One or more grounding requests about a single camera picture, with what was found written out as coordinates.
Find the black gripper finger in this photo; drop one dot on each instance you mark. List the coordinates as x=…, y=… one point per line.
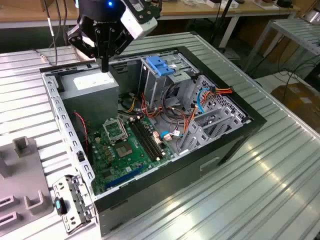
x=120, y=42
x=82, y=42

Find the grey metal disk bay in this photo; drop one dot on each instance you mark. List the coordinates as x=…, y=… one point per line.
x=197, y=136

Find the blue plastic drive latch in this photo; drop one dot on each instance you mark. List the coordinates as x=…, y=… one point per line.
x=157, y=63

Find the grey optical drive cage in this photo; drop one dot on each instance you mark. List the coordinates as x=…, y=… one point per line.
x=152, y=87

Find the grey power supply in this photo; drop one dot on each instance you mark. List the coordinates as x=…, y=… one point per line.
x=92, y=100

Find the wooden desk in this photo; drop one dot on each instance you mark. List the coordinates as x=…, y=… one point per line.
x=200, y=11

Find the black case fan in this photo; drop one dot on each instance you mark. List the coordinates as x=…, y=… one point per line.
x=80, y=130

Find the black RAM slot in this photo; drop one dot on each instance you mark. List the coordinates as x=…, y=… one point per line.
x=140, y=140
x=144, y=140
x=151, y=140
x=147, y=140

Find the CPU socket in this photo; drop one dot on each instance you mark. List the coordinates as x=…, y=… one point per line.
x=123, y=150

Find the green motherboard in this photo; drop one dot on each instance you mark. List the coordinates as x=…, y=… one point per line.
x=130, y=161

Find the blue expansion slot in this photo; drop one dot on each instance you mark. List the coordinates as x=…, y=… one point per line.
x=125, y=176

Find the grey parts rack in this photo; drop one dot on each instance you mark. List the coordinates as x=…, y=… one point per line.
x=22, y=175

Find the black PC case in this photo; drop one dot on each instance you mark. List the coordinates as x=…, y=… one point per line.
x=175, y=180

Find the black blue latch tab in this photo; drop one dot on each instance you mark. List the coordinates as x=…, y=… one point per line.
x=58, y=205

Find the metal slat side table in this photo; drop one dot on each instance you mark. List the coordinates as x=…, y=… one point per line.
x=295, y=31

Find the large flat cardboard box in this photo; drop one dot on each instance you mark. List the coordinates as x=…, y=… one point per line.
x=300, y=105

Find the silver round metal object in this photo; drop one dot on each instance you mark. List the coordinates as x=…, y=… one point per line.
x=312, y=17

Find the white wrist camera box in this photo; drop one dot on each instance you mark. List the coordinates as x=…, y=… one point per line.
x=136, y=25

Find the metal slot bracket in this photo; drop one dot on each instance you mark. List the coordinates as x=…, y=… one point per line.
x=75, y=200

